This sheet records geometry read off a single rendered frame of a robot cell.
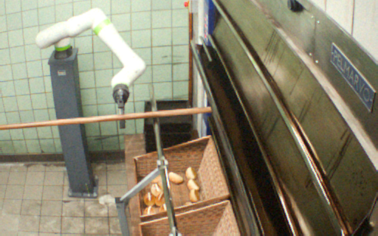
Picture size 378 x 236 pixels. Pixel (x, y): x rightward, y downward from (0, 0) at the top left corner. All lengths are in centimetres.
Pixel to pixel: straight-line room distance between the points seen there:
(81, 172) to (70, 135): 36
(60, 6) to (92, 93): 83
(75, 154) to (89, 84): 59
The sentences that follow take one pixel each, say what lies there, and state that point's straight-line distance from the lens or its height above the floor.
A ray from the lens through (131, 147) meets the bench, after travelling 318.
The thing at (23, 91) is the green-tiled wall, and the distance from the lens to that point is 377.
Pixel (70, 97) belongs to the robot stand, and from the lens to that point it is 318.
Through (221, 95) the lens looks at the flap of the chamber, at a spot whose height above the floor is 141.
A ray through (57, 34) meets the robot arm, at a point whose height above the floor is 149.
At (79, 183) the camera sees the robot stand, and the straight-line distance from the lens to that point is 362.
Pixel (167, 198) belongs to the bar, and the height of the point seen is 117.
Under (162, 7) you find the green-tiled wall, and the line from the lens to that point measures 342.
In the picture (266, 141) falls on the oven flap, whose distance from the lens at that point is 165.
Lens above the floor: 242
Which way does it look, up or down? 31 degrees down
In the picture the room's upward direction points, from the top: straight up
